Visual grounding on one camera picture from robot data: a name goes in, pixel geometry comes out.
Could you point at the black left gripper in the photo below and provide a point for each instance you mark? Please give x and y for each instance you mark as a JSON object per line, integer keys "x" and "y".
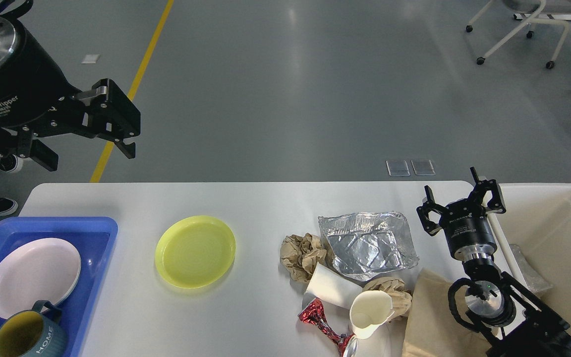
{"x": 34, "y": 89}

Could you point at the teal HOME mug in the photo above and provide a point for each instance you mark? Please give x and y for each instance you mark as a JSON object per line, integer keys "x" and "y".
{"x": 34, "y": 333}

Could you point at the black white sneaker far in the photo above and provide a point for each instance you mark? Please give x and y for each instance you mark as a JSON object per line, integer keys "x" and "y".
{"x": 10, "y": 164}

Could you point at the brown paper bag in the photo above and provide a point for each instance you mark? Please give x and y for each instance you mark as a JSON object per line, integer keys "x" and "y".
{"x": 431, "y": 330}

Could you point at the crushed white paper cup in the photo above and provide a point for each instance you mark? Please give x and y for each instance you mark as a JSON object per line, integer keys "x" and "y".
{"x": 369, "y": 311}

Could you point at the white paper cup lying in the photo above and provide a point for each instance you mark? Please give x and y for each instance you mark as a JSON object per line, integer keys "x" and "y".
{"x": 330, "y": 287}

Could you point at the yellow plastic plate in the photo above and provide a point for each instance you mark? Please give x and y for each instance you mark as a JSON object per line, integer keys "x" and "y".
{"x": 195, "y": 252}

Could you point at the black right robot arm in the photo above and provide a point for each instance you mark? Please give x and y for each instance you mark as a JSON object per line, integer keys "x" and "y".
{"x": 490, "y": 301}

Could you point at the blue plastic tray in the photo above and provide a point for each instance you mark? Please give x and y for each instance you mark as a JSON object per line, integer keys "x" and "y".
{"x": 94, "y": 238}

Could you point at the beige plastic bin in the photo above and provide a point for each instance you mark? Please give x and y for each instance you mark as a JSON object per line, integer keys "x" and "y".
{"x": 538, "y": 220}

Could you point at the crumpled brown paper ball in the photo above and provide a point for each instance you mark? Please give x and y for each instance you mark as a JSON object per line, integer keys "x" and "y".
{"x": 300, "y": 255}

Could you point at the red foil wrapper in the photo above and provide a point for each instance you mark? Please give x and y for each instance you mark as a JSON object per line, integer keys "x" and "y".
{"x": 314, "y": 314}

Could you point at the white rolling chair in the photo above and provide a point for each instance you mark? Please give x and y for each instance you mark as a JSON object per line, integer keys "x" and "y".
{"x": 535, "y": 12}

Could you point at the white plate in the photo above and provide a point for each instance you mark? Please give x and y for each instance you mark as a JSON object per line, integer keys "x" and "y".
{"x": 44, "y": 269}

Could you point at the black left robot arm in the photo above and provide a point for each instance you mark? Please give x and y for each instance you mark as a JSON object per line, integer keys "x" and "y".
{"x": 36, "y": 99}

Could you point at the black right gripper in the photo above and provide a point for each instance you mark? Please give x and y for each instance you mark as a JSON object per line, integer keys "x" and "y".
{"x": 465, "y": 230}

